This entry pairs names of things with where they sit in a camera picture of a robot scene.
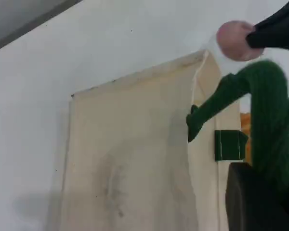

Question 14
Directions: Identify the orange pear-shaped fruit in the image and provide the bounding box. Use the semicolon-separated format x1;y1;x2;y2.
240;112;252;164

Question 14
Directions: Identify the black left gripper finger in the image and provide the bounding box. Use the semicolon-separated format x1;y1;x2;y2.
225;162;289;231

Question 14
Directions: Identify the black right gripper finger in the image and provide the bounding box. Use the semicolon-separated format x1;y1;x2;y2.
254;0;289;32
246;26;289;52

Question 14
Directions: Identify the white canvas handbag green handle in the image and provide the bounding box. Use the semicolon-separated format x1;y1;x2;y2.
62;50;289;231

